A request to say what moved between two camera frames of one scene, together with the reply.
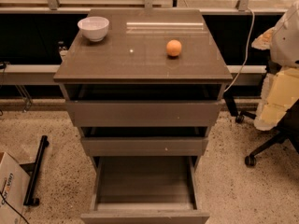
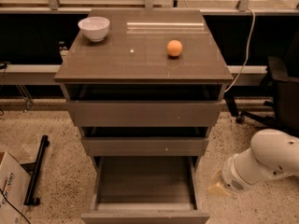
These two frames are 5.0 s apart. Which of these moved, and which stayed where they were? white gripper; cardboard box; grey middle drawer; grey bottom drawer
Moved: white gripper
Stayed: grey bottom drawer; cardboard box; grey middle drawer
